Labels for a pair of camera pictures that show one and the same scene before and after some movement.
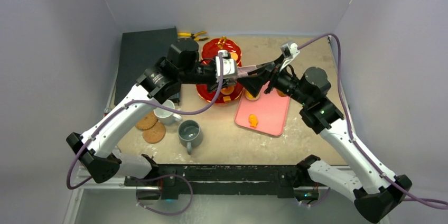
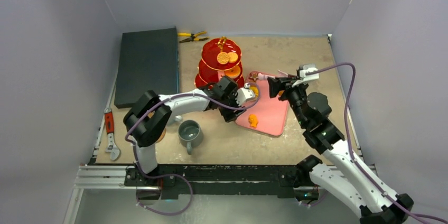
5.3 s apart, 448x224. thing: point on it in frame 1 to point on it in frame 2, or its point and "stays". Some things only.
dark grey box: x=140 y=50 stays
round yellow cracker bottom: x=234 y=55 stays
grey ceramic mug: x=190 y=134 stays
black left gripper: x=211 y=87 to x=231 y=115
